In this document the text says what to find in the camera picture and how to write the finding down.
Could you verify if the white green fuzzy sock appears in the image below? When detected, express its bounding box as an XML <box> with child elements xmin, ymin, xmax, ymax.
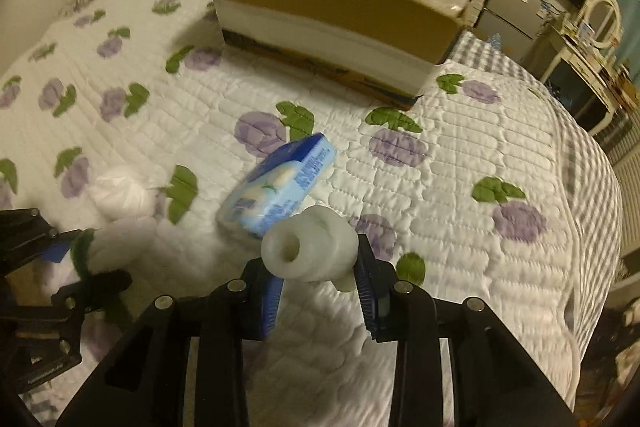
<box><xmin>40</xmin><ymin>217</ymin><xmax>157</xmax><ymax>297</ymax></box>

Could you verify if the white balled sock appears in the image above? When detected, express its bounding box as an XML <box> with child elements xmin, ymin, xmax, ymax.
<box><xmin>88</xmin><ymin>166</ymin><xmax>156</xmax><ymax>221</ymax></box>

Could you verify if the grey checked bed sheet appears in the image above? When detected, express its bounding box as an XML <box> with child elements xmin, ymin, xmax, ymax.
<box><xmin>55</xmin><ymin>0</ymin><xmax>622</xmax><ymax>399</ymax></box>

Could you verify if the white floral quilt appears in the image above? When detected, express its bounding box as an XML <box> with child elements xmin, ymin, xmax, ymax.
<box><xmin>1</xmin><ymin>0</ymin><xmax>578</xmax><ymax>397</ymax></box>

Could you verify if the blue tissue packet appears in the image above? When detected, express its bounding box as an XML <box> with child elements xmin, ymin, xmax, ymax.
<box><xmin>217</xmin><ymin>133</ymin><xmax>336</xmax><ymax>239</ymax></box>

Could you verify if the white dressing table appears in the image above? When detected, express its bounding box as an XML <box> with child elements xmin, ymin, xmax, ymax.
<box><xmin>539</xmin><ymin>28</ymin><xmax>634</xmax><ymax>136</ymax></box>

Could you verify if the brown cardboard box on bed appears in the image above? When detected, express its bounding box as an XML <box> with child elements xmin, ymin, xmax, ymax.
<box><xmin>214</xmin><ymin>0</ymin><xmax>463</xmax><ymax>109</ymax></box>

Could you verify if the silver mini fridge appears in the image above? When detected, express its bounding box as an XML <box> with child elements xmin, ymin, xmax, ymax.
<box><xmin>474</xmin><ymin>0</ymin><xmax>561</xmax><ymax>63</ymax></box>

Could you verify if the white oval vanity mirror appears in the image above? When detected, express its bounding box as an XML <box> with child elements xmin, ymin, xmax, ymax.
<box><xmin>577</xmin><ymin>0</ymin><xmax>622</xmax><ymax>50</ymax></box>

